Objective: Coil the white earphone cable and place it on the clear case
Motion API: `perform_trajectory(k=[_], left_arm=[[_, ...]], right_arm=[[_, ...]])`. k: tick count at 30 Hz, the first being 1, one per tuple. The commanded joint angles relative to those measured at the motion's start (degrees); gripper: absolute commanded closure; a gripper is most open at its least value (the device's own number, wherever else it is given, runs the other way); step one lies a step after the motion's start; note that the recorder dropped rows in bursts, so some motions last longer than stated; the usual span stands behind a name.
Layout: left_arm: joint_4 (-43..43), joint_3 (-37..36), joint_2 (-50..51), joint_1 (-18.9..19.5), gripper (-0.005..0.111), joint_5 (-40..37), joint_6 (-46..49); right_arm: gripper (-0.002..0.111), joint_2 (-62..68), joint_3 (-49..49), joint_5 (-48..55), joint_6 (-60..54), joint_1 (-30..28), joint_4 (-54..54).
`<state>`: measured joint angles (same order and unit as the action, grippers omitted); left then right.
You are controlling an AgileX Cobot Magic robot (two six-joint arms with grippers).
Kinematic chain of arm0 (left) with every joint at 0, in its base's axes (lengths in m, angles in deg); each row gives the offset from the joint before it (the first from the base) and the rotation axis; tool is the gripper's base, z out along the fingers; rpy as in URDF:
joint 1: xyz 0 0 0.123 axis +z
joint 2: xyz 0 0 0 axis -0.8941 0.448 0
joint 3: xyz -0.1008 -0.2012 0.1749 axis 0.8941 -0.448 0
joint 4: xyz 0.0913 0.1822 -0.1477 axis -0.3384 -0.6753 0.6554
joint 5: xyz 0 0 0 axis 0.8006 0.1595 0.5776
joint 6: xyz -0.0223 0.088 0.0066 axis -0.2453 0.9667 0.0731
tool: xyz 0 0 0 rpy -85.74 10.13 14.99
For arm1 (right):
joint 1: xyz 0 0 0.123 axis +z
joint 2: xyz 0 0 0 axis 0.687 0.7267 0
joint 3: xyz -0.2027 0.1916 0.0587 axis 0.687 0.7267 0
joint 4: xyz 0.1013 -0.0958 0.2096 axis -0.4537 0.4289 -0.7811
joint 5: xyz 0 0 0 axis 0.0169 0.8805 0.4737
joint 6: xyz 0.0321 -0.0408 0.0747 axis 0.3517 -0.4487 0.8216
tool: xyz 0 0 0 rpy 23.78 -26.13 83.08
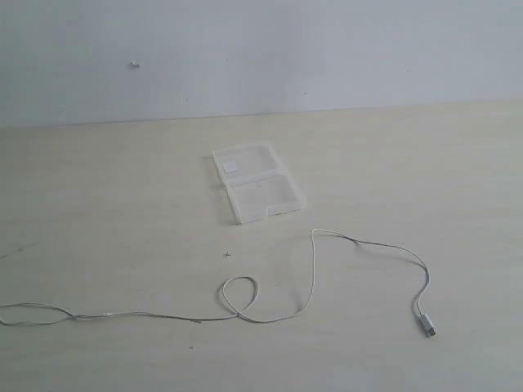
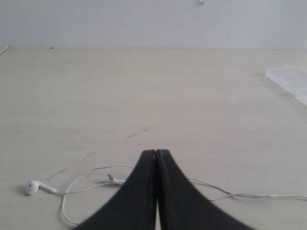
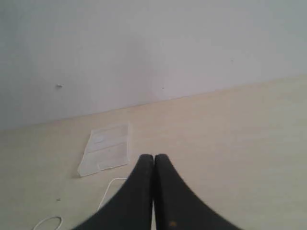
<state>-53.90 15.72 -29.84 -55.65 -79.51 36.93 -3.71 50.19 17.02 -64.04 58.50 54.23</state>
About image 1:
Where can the clear plastic storage case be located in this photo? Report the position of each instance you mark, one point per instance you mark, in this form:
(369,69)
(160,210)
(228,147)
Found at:
(257,182)

